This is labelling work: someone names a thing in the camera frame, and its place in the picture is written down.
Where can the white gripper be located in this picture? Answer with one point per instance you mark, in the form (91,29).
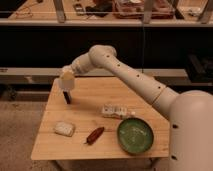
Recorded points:
(69,70)

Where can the wooden table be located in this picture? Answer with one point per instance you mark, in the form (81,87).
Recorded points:
(84,112)

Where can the white ceramic cup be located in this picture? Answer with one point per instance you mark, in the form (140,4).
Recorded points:
(66,85)

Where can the metal shelf rack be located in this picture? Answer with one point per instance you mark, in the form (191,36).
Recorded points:
(32,51)

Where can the green ceramic plate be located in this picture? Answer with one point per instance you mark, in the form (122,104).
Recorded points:
(135,136)

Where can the red chili pepper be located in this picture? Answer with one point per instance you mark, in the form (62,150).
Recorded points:
(94,135)

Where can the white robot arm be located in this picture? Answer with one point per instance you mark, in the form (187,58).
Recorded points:
(190,113)

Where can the plastic tray with items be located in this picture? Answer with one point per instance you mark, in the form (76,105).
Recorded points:
(161,9)

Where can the white wrapped snack pack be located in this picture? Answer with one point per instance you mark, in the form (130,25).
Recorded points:
(111,111)

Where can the black eraser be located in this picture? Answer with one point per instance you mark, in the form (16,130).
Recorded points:
(67,96)

